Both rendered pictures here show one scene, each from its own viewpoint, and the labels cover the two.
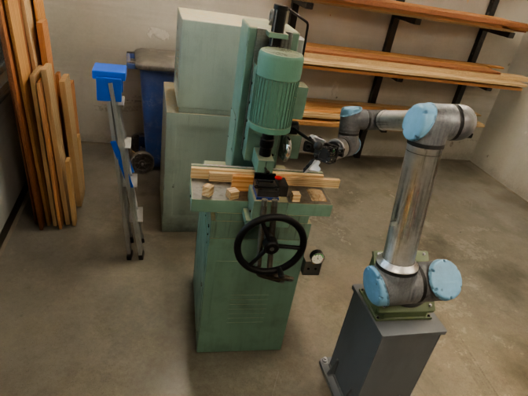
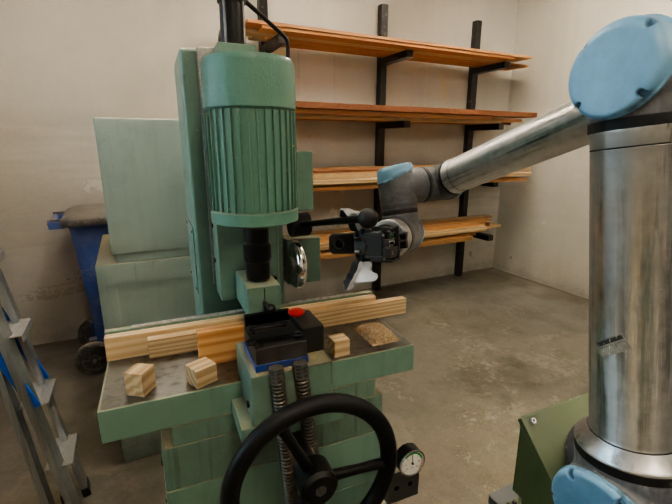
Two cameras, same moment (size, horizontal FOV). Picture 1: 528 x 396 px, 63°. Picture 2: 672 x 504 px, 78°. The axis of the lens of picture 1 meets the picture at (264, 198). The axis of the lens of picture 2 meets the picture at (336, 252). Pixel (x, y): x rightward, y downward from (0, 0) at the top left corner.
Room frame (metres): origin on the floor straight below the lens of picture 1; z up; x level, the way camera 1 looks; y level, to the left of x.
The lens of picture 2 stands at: (0.83, -0.01, 1.31)
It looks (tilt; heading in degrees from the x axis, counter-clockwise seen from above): 14 degrees down; 352
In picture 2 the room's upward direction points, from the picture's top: straight up
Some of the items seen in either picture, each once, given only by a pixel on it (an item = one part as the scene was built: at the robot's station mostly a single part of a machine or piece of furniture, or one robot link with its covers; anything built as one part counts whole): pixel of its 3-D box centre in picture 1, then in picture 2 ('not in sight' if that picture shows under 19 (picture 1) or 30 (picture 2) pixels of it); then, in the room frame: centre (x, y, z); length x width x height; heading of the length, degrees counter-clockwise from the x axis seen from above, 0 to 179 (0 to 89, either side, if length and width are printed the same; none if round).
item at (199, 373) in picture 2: (232, 193); (201, 372); (1.54, 0.13, 0.92); 0.04 x 0.04 x 0.03; 39
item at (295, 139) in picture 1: (289, 144); (300, 257); (1.92, -0.08, 1.02); 0.09 x 0.07 x 0.12; 105
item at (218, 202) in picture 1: (262, 201); (271, 372); (1.60, 0.01, 0.87); 0.61 x 0.30 x 0.06; 105
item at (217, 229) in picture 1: (251, 196); (252, 369); (1.82, 0.06, 0.76); 0.57 x 0.45 x 0.09; 15
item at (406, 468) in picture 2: (316, 258); (408, 461); (1.57, -0.28, 0.65); 0.06 x 0.04 x 0.08; 105
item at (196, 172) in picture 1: (258, 175); (256, 323); (1.72, 0.04, 0.93); 0.60 x 0.02 x 0.05; 105
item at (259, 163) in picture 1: (262, 162); (258, 295); (1.72, 0.03, 0.99); 0.14 x 0.07 x 0.09; 15
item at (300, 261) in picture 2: (285, 148); (295, 264); (1.86, -0.06, 1.02); 0.12 x 0.03 x 0.12; 15
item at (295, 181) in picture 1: (276, 180); (291, 323); (1.72, -0.04, 0.92); 0.60 x 0.02 x 0.04; 105
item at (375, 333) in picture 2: (317, 193); (376, 330); (1.68, -0.23, 0.91); 0.10 x 0.07 x 0.02; 15
